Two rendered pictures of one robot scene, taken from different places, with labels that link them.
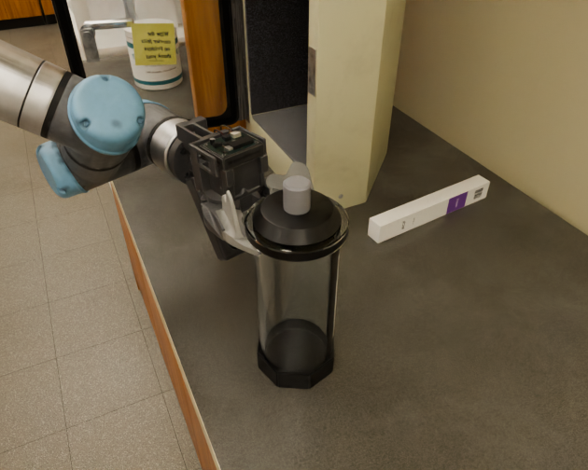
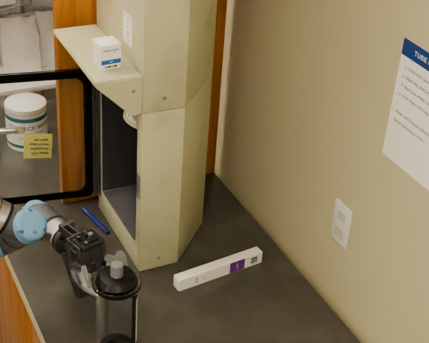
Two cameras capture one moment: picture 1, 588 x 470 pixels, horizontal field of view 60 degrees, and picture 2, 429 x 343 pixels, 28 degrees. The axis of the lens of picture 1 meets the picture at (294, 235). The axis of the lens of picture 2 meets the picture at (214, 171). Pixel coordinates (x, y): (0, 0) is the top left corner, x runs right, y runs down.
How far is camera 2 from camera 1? 136 cm
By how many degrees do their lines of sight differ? 6
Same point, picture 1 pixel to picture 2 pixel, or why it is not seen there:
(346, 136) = (161, 221)
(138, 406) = not seen: outside the picture
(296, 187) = (116, 267)
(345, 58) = (159, 180)
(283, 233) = (108, 287)
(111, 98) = (33, 220)
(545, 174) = (302, 248)
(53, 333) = not seen: outside the picture
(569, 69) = (306, 185)
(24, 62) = not seen: outside the picture
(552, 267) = (284, 312)
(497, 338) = not seen: outside the picture
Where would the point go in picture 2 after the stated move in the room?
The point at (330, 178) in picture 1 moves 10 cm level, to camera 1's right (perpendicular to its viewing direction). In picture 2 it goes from (151, 246) to (189, 248)
